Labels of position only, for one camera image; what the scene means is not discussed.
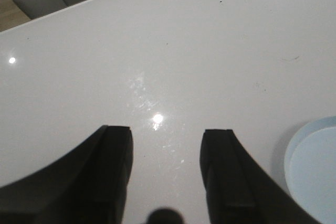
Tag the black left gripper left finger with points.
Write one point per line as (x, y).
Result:
(87, 185)

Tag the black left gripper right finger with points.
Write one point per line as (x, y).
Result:
(237, 189)

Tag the light blue round plate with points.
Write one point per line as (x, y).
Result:
(309, 167)

